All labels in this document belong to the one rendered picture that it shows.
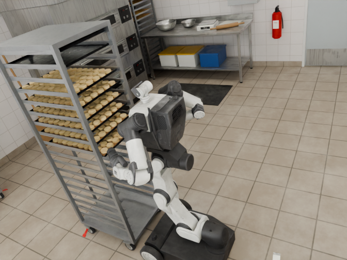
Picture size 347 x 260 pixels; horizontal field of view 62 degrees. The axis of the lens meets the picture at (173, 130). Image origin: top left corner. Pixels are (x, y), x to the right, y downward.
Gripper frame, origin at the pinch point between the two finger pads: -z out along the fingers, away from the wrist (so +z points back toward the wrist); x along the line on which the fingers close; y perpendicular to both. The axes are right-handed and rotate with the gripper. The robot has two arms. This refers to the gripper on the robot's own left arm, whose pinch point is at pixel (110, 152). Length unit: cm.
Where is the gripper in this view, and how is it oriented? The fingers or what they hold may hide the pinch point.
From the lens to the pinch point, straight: 199.7
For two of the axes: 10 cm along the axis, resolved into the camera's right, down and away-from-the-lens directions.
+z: 5.0, 3.8, -7.8
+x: -1.9, -8.3, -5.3
